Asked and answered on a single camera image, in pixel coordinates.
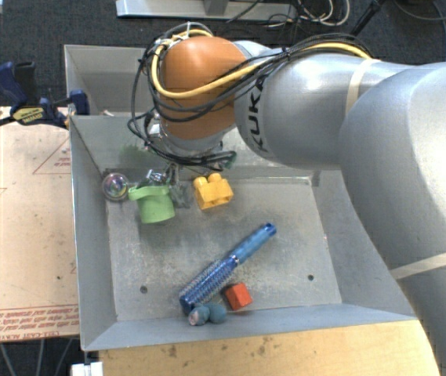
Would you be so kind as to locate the blue hairbrush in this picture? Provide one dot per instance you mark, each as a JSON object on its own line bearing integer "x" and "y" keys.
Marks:
{"x": 226, "y": 265}

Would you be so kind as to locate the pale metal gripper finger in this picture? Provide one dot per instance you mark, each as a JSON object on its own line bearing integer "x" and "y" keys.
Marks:
{"x": 153, "y": 176}
{"x": 178, "y": 196}

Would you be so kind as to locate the light green plastic cup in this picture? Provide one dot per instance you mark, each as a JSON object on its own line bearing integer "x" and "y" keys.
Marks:
{"x": 154, "y": 206}

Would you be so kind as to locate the red-orange small block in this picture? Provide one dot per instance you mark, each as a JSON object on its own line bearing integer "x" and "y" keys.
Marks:
{"x": 238, "y": 296}

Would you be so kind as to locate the clear iridescent ball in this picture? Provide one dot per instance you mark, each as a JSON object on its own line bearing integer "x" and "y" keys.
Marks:
{"x": 114, "y": 186}

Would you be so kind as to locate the yellow toy brick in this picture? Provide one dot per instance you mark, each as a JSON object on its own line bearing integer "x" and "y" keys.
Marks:
{"x": 212, "y": 192}

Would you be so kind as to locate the brown cardboard board, red print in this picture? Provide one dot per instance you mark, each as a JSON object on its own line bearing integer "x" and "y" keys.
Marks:
{"x": 34, "y": 225}

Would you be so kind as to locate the blue-green lumpy toy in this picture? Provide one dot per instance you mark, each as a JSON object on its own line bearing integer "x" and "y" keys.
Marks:
{"x": 209, "y": 314}

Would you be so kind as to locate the grey metal bin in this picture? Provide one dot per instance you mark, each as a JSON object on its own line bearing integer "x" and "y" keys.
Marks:
{"x": 215, "y": 257}

